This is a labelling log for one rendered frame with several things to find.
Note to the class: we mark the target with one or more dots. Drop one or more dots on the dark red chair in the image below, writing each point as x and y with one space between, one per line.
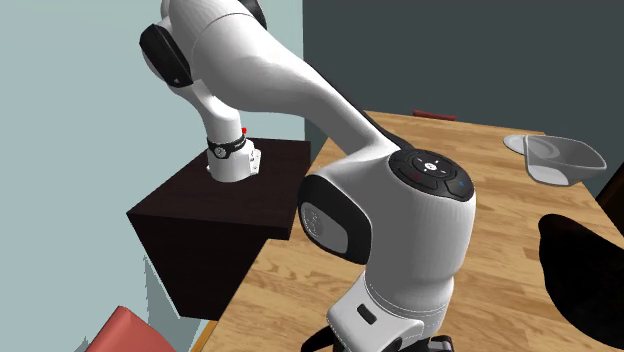
434 115

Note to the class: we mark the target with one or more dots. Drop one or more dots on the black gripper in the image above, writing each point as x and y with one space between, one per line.
441 344

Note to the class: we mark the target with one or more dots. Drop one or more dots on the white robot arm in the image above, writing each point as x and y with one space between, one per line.
273 73

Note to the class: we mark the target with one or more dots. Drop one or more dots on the grey plate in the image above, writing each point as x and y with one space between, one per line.
514 143

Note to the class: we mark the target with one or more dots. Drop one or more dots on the dark robot stand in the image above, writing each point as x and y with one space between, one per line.
204 229

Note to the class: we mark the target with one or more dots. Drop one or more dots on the black rounded object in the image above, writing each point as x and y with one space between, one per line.
585 273

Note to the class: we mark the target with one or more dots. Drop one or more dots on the wooden table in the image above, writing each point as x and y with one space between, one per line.
497 273

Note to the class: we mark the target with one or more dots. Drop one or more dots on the clear grey bowl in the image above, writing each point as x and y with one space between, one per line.
560 158

